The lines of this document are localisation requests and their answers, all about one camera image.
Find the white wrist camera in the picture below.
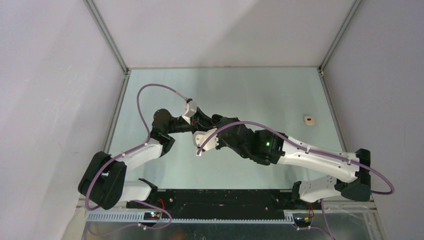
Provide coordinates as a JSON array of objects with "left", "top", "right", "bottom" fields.
[
  {"left": 181, "top": 100, "right": 198, "bottom": 125},
  {"left": 192, "top": 128, "right": 219, "bottom": 151}
]

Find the grey cable duct strip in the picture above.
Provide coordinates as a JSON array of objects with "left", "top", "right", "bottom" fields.
[{"left": 86, "top": 211, "right": 295, "bottom": 224}]

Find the beige earbud charging case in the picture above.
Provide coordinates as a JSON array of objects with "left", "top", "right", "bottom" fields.
[{"left": 303, "top": 115, "right": 316, "bottom": 127}]

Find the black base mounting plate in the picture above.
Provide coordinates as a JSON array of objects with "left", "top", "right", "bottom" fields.
[{"left": 127, "top": 188, "right": 324, "bottom": 220}]

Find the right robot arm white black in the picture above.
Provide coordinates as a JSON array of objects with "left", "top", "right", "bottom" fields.
[{"left": 199, "top": 118, "right": 371, "bottom": 209}]

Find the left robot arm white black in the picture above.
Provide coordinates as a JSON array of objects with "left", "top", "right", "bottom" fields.
[{"left": 77, "top": 108, "right": 221, "bottom": 210}]

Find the aluminium frame corner post left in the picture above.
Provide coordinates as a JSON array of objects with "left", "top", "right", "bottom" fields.
[{"left": 83, "top": 0, "right": 129, "bottom": 75}]

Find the aluminium frame corner post right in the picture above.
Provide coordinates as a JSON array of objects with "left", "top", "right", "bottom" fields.
[{"left": 318, "top": 0, "right": 363, "bottom": 75}]

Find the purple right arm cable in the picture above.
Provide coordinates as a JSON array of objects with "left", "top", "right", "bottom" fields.
[{"left": 196, "top": 121, "right": 396, "bottom": 240}]

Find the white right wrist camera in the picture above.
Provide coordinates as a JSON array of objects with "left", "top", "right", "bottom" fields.
[{"left": 192, "top": 128, "right": 219, "bottom": 151}]

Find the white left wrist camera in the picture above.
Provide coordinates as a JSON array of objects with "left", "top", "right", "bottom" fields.
[{"left": 181, "top": 100, "right": 198, "bottom": 125}]

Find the aluminium frame corner post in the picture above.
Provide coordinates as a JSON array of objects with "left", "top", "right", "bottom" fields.
[
  {"left": 318, "top": 0, "right": 363, "bottom": 75},
  {"left": 83, "top": 0, "right": 129, "bottom": 75}
]

